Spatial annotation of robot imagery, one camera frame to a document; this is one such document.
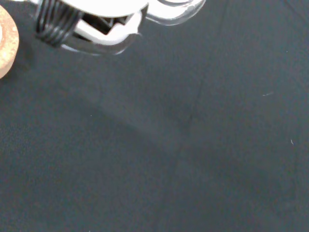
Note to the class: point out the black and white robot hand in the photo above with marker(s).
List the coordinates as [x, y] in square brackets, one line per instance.
[101, 36]

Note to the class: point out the black cloth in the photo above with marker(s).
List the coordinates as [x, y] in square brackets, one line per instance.
[154, 135]

